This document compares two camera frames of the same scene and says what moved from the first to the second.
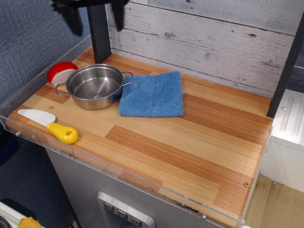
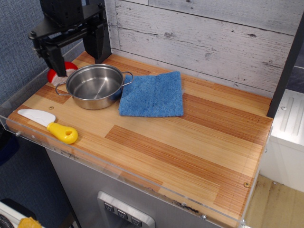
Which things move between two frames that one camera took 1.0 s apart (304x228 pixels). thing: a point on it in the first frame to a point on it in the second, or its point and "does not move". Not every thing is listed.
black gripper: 70,10 to 65,21
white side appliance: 283,161 does not move
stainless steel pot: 95,86 does not move
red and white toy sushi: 60,72 does not move
